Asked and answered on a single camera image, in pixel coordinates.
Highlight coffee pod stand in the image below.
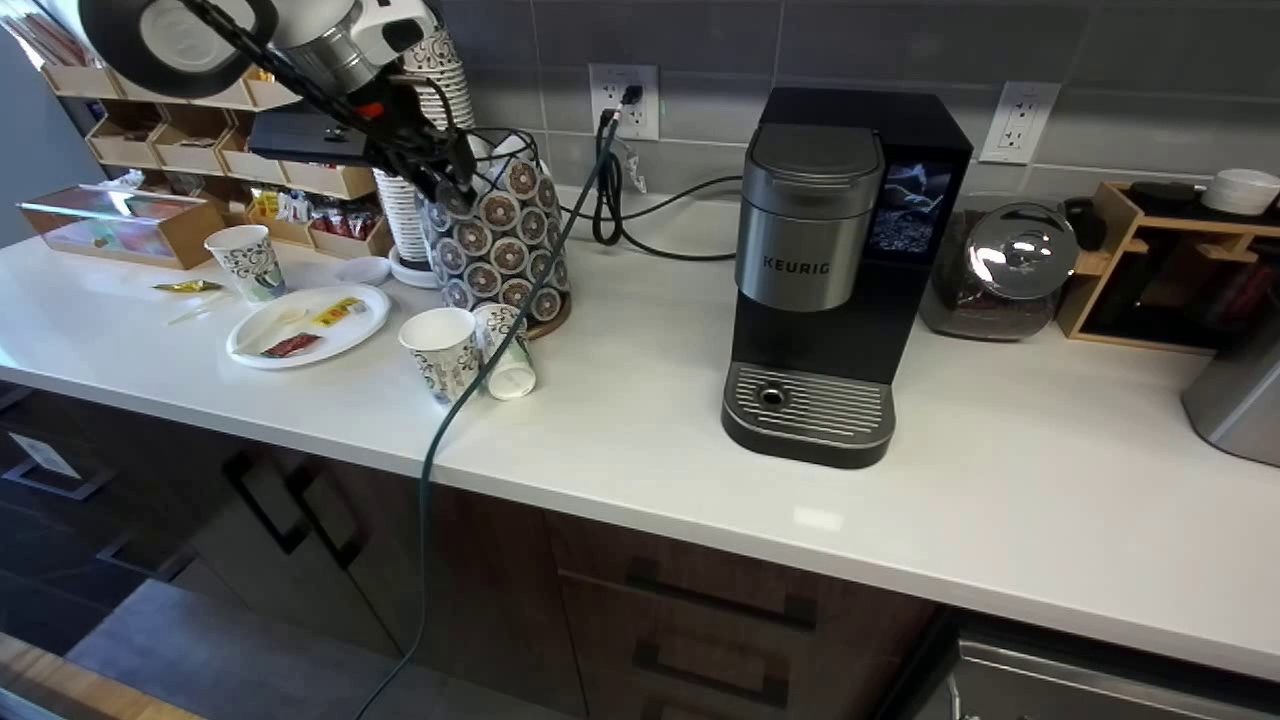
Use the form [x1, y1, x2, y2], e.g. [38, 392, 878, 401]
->
[419, 150, 574, 342]

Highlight black and silver coffee machine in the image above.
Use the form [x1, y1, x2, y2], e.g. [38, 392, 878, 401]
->
[720, 86, 974, 471]

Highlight glass jar of coffee beans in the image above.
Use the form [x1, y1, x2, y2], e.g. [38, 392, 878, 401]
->
[918, 200, 1083, 344]

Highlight stack of paper cups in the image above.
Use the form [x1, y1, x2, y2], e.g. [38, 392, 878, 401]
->
[374, 28, 477, 290]

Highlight row of packets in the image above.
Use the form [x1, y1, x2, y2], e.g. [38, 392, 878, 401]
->
[248, 189, 383, 242]

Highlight white cup lid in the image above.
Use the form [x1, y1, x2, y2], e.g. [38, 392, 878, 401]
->
[334, 256, 394, 288]

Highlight white plate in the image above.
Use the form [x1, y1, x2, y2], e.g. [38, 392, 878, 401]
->
[225, 284, 393, 371]

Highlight patterned paper cup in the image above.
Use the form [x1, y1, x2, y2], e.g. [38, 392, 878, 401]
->
[398, 307, 484, 405]
[472, 302, 539, 402]
[204, 224, 289, 304]

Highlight wooden condiment organizer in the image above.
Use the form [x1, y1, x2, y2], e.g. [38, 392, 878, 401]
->
[38, 60, 397, 262]

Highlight white plastic utensil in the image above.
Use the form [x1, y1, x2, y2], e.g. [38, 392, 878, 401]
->
[238, 307, 309, 353]

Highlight wooden box with clear lid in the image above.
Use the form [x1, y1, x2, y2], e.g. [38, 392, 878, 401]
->
[17, 184, 228, 272]

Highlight bundle of stir sticks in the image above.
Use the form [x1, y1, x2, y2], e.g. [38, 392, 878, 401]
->
[0, 12, 93, 71]

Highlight cabinet door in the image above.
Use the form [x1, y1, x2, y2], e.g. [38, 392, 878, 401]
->
[185, 444, 331, 641]
[285, 462, 591, 717]

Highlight drawer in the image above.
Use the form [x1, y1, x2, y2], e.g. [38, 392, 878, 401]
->
[556, 572, 906, 720]
[545, 508, 943, 651]

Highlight shiny metal jar lid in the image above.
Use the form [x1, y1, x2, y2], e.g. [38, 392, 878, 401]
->
[966, 202, 1082, 300]

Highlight wooden shelf organizer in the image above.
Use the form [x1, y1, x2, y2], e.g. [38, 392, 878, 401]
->
[1056, 179, 1280, 355]

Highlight stack of white lids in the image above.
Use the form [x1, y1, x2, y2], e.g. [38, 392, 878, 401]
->
[1200, 167, 1280, 217]

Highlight stainless steel appliance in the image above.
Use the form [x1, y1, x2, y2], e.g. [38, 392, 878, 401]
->
[1180, 318, 1280, 469]

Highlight stainless steel dishwasher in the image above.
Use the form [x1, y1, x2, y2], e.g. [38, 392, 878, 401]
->
[940, 612, 1280, 720]

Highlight black cable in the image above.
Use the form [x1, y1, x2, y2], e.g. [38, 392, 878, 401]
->
[590, 84, 747, 264]

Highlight white wall socket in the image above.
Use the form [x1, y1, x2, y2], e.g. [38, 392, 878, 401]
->
[978, 81, 1062, 167]
[587, 62, 662, 142]

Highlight dark green cable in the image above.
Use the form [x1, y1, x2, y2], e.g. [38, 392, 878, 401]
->
[352, 110, 623, 720]

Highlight black cabinet door handle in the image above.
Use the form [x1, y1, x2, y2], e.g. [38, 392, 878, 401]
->
[288, 468, 369, 571]
[222, 452, 311, 556]

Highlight black drawer handle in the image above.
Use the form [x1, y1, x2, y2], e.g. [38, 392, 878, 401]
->
[630, 638, 793, 711]
[624, 556, 821, 633]

